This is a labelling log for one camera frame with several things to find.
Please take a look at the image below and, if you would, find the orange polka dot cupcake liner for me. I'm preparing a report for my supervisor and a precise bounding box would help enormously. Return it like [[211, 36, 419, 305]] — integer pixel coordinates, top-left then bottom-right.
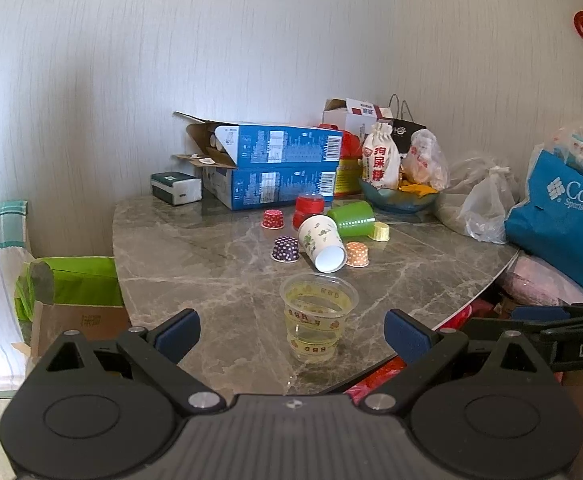
[[345, 242, 369, 268]]

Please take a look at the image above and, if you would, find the red banded clear cup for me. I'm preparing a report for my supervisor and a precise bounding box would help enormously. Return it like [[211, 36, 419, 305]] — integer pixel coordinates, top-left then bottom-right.
[[293, 193, 325, 231]]

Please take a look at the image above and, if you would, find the lower blue cardboard box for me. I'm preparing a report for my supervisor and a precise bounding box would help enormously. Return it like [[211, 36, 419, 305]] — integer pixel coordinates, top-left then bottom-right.
[[177, 154, 338, 211]]

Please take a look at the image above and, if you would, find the clear bag with snacks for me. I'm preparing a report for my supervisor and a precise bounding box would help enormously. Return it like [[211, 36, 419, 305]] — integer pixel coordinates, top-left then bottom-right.
[[402, 129, 449, 192]]

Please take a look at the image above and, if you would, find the upper blue cardboard box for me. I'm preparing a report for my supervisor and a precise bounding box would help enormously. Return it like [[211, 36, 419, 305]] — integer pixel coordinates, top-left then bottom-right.
[[172, 110, 342, 169]]

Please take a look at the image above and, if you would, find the blue Columbia shopping bag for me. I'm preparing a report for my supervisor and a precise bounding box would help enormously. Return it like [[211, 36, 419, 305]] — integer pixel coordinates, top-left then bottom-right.
[[504, 148, 583, 288]]

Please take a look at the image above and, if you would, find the white drawstring candy bag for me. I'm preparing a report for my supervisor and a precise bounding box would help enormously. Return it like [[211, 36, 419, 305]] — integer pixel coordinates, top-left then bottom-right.
[[362, 122, 400, 190]]

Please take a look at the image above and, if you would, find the clear cup with HBD ribbon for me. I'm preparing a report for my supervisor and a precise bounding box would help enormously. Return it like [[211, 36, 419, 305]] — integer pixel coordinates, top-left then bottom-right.
[[280, 273, 359, 363]]

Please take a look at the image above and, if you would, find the red checkered cupcake liner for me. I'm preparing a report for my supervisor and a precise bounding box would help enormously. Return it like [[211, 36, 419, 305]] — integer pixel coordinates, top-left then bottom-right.
[[261, 209, 285, 230]]

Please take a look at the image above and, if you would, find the red white carton box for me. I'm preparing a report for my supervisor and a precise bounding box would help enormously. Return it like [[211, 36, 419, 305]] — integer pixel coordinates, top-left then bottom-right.
[[322, 98, 393, 139]]

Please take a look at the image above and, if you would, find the black paper gift bag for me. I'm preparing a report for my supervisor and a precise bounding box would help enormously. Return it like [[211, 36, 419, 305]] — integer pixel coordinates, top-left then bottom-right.
[[388, 93, 425, 154]]

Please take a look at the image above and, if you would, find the green plastic cup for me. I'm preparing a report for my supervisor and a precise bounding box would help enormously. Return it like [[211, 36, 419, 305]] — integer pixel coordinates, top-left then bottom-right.
[[326, 200, 375, 237]]

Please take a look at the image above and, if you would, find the white floral paper cup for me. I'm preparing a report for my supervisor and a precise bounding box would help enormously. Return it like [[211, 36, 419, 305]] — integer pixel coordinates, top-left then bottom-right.
[[298, 214, 347, 274]]

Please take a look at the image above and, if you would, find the clear plastic bag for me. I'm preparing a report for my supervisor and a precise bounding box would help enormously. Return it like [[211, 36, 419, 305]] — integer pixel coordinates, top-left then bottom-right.
[[433, 153, 519, 245]]

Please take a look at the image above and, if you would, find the purple polka dot cupcake liner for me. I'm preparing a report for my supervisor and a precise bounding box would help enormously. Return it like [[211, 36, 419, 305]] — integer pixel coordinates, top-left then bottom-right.
[[271, 235, 300, 263]]

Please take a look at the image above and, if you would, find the green white tissue pack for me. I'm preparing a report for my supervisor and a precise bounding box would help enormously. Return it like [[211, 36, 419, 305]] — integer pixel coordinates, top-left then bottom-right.
[[150, 171, 203, 207]]

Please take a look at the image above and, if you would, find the yellow cupcake liner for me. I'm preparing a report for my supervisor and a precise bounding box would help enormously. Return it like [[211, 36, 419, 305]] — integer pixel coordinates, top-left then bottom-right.
[[367, 221, 390, 242]]

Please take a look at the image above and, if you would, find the teal bowl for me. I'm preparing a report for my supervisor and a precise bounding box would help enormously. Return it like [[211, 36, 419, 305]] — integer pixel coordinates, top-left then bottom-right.
[[359, 179, 438, 214]]

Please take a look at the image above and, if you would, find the yellow red box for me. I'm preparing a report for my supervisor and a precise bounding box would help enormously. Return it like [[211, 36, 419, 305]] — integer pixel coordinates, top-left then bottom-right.
[[334, 131, 362, 197]]

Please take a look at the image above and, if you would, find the blue cardboard box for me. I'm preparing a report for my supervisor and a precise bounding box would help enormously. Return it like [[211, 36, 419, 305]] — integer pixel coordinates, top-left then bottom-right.
[[172, 110, 342, 169], [177, 154, 338, 211]]

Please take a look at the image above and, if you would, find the green lined cardboard box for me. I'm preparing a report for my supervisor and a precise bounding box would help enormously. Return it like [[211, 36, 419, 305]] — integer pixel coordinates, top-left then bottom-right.
[[14, 257, 131, 361]]

